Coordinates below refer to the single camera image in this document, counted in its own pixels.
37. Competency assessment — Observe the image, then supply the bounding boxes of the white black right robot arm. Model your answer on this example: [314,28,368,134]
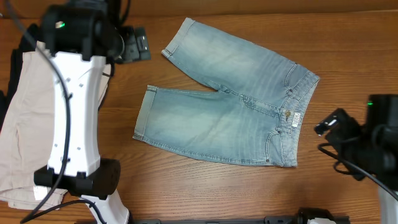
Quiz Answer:
[314,94,397,223]

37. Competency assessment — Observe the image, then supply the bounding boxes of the light blue denim shorts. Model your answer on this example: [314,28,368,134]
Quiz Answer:
[133,18,319,167]

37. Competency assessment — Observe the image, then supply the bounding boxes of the black folded garment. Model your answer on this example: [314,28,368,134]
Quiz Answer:
[1,36,35,126]

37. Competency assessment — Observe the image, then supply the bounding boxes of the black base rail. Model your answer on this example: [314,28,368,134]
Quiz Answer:
[132,208,351,224]

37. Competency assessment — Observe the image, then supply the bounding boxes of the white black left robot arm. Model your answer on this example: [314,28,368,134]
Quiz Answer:
[34,0,150,223]

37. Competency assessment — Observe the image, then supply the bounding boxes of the beige folded shorts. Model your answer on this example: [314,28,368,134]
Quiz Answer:
[1,49,111,210]

